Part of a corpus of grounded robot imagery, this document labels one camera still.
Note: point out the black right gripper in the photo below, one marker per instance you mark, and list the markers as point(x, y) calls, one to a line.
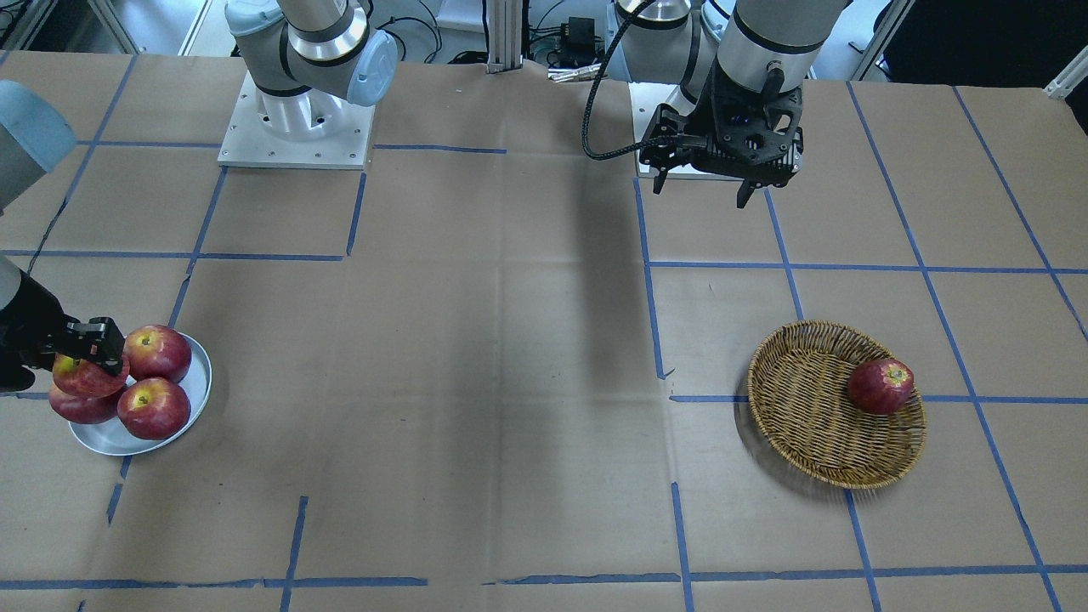
point(27, 324)

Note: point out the silver metal plate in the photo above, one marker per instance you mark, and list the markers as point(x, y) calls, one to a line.
point(112, 439)

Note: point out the aluminium frame post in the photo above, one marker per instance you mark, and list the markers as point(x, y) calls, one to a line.
point(505, 27)

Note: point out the dark red apple in basket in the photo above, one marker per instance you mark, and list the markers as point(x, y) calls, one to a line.
point(881, 387)

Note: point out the round wicker basket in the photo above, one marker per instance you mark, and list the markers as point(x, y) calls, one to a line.
point(797, 394)

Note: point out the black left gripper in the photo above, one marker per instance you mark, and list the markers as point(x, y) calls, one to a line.
point(705, 124)

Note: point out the red apple on plate front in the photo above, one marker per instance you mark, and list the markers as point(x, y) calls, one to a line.
point(154, 409)

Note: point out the red yellow apple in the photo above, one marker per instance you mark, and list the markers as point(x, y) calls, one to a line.
point(84, 379)

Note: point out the red apple on plate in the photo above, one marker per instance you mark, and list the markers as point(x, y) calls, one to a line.
point(154, 409)
point(156, 351)
point(84, 410)

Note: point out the red apple on plate rear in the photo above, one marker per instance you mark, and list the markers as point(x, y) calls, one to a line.
point(156, 351)

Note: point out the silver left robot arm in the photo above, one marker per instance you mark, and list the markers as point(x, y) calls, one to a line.
point(680, 42)

